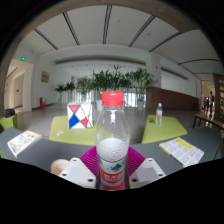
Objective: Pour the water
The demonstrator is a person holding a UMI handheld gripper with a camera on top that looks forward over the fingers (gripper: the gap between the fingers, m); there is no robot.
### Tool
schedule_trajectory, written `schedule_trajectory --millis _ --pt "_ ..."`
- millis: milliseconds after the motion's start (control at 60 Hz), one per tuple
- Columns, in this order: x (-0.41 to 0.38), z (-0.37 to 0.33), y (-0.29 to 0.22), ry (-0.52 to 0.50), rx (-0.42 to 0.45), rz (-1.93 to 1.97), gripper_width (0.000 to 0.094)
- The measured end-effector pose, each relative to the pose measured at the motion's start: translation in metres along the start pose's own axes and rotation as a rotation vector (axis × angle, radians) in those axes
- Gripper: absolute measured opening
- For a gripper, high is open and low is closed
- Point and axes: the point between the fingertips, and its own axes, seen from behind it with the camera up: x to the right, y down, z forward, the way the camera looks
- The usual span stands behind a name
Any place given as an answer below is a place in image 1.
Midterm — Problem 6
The framed wall picture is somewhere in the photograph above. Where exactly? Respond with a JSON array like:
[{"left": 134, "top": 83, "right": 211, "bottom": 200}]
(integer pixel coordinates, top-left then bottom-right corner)
[{"left": 40, "top": 70, "right": 50, "bottom": 84}]

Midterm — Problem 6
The lime green armchair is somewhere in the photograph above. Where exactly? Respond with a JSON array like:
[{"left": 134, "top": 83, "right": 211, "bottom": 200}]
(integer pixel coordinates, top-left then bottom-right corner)
[{"left": 0, "top": 114, "right": 18, "bottom": 134}]

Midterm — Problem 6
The white red blue cube box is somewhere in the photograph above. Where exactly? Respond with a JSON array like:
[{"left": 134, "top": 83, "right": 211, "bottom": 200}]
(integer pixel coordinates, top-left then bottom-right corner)
[{"left": 66, "top": 102, "right": 94, "bottom": 130}]

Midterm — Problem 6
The small lime green low table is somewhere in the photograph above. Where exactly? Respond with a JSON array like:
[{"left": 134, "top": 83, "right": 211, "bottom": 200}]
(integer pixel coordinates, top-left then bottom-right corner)
[{"left": 141, "top": 114, "right": 188, "bottom": 145}]

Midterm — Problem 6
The person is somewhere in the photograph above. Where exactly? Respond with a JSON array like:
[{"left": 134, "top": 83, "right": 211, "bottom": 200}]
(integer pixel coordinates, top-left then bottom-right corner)
[
  {"left": 208, "top": 90, "right": 216, "bottom": 116},
  {"left": 202, "top": 96, "right": 209, "bottom": 113}
]

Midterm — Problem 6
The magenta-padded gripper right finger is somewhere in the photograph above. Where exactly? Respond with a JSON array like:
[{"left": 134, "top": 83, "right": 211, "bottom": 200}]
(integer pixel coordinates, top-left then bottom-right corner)
[{"left": 125, "top": 146, "right": 167, "bottom": 190}]

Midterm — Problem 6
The wooden bench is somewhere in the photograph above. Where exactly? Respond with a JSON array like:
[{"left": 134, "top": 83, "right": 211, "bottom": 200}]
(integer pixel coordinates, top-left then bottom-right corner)
[{"left": 192, "top": 111, "right": 224, "bottom": 133}]

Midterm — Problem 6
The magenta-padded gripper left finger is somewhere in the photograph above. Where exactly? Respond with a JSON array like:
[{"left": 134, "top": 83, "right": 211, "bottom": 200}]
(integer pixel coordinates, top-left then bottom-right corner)
[{"left": 58, "top": 146, "right": 100, "bottom": 190}]

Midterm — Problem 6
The red-capped clear water bottle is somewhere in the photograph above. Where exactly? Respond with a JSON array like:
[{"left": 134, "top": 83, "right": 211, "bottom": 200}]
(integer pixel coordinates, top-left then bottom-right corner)
[{"left": 95, "top": 90, "right": 131, "bottom": 191}]

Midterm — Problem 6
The small clear water bottle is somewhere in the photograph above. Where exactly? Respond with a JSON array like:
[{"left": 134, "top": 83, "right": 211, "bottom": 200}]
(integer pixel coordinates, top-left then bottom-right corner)
[{"left": 155, "top": 102, "right": 164, "bottom": 127}]

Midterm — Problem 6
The row of green potted plants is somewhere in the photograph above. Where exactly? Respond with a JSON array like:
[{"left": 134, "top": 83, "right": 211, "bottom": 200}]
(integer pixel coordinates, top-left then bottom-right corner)
[{"left": 54, "top": 64, "right": 155, "bottom": 101}]

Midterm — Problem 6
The yellow and white booklet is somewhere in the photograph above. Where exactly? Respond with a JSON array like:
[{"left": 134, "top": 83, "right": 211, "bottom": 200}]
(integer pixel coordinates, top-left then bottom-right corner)
[{"left": 158, "top": 136, "right": 205, "bottom": 168}]

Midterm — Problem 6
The black chair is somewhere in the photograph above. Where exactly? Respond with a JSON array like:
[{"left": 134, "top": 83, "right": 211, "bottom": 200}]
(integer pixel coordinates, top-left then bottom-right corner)
[{"left": 4, "top": 108, "right": 16, "bottom": 118}]

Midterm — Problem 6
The colourful printed magazine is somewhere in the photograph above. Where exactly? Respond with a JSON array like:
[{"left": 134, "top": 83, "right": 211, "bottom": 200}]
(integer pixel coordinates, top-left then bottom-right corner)
[{"left": 7, "top": 129, "right": 43, "bottom": 159}]

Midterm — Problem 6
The large lime green low table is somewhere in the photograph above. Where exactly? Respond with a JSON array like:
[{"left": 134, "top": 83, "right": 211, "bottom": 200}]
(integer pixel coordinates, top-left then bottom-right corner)
[{"left": 49, "top": 115, "right": 99, "bottom": 147}]

